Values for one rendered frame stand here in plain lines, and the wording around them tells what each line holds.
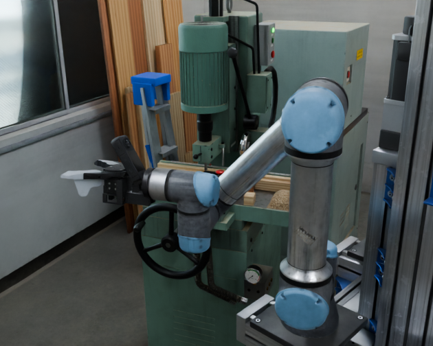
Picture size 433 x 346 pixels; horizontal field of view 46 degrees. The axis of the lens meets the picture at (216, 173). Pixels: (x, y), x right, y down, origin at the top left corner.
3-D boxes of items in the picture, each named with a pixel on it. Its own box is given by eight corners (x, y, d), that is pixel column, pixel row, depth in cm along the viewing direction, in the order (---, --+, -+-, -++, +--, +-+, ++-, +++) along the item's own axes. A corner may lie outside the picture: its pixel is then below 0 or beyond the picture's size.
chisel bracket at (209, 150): (192, 165, 197) (192, 143, 194) (205, 154, 210) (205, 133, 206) (210, 167, 195) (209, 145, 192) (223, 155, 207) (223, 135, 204)
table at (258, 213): (125, 215, 190) (124, 200, 188) (161, 185, 217) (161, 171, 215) (287, 241, 171) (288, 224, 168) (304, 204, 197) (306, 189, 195)
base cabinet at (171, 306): (148, 377, 229) (137, 235, 203) (197, 303, 279) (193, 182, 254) (245, 403, 214) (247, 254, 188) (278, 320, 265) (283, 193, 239)
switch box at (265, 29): (253, 65, 209) (253, 24, 203) (260, 61, 217) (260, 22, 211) (268, 66, 207) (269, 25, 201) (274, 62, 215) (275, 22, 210)
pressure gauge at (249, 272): (243, 286, 187) (243, 267, 184) (247, 281, 190) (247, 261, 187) (260, 290, 185) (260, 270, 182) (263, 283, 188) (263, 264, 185)
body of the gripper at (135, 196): (99, 202, 121) (146, 209, 117) (98, 167, 119) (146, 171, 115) (115, 194, 128) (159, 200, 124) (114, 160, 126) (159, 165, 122)
